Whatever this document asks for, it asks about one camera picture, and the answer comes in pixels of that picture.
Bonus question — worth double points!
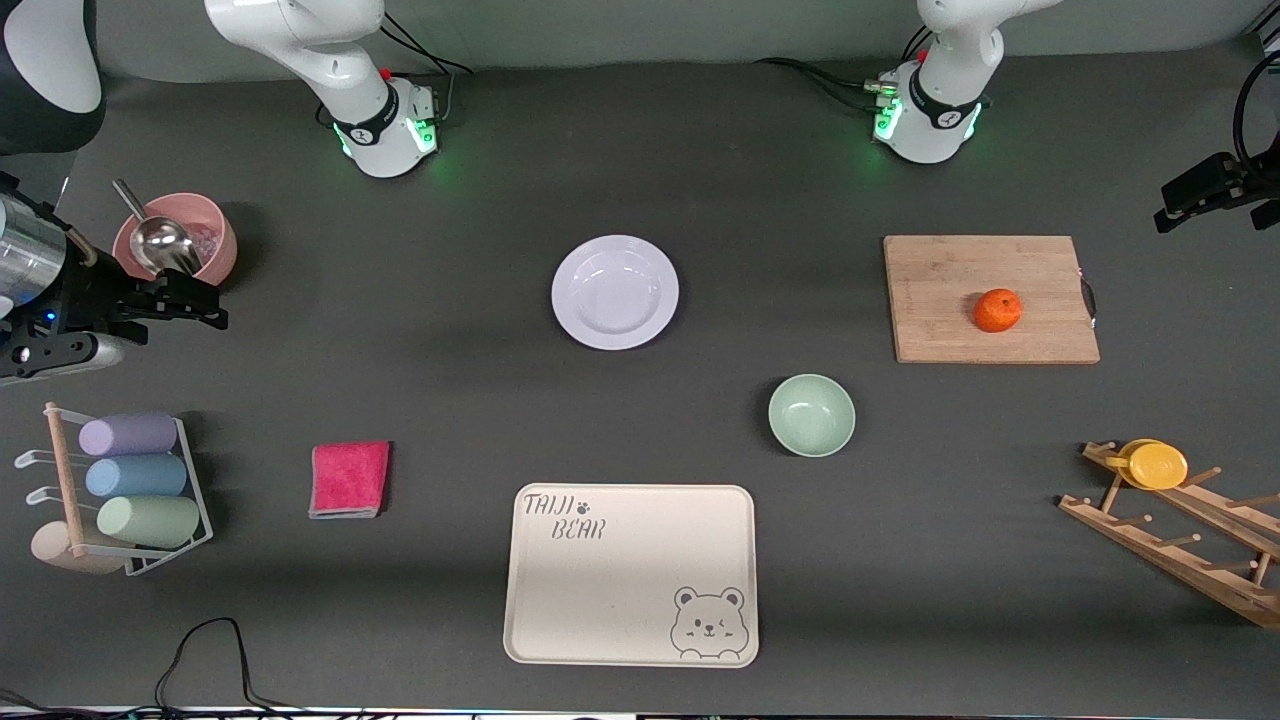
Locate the pink bowl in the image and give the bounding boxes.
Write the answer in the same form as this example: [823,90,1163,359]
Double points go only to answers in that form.
[112,193,239,291]

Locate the black left arm base cables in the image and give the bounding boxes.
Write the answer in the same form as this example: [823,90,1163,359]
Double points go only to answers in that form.
[753,25,933,113]

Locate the beige bear print tray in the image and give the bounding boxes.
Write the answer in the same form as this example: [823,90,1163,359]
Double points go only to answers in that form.
[503,483,760,668]

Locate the purple cup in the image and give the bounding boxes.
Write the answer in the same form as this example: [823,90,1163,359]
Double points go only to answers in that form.
[79,413,179,458]

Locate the wooden peg dish rack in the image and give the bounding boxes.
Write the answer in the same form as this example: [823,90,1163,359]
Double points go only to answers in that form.
[1058,441,1280,630]

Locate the beige cup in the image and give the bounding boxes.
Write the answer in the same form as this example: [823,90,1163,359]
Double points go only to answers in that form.
[30,521,127,576]

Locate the orange fruit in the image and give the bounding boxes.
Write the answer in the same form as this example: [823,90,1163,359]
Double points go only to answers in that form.
[974,288,1023,333]

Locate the black right arm base cables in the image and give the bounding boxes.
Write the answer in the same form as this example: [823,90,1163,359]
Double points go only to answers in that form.
[380,10,475,129]

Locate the white ridged plate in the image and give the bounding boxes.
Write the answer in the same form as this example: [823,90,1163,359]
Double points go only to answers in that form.
[551,234,680,351]

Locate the metal scoop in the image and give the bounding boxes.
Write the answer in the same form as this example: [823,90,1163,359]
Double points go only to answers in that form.
[112,178,203,276]

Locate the black arm base cables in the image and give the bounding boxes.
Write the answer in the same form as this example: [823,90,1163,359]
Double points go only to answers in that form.
[753,25,933,113]
[380,10,475,129]

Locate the yellow cup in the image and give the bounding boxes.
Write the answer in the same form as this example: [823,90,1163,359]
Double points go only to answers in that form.
[1105,438,1190,491]

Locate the blue cup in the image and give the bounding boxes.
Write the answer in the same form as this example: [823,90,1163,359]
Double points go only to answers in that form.
[85,454,189,500]

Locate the white wire cup rack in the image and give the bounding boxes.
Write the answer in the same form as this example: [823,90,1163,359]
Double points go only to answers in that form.
[14,401,215,578]

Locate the green cup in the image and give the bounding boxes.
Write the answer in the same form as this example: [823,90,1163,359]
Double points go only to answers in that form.
[96,495,202,550]

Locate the pink folded cloth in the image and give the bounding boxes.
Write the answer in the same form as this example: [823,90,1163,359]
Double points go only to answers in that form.
[308,441,392,520]

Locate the wooden cutting board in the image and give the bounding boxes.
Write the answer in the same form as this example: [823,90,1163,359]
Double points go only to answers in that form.
[883,235,1101,365]

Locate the light green bowl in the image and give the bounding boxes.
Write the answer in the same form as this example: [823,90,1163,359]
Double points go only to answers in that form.
[768,374,857,458]

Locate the black floor cable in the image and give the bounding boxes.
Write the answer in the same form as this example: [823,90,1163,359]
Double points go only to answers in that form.
[0,617,361,720]

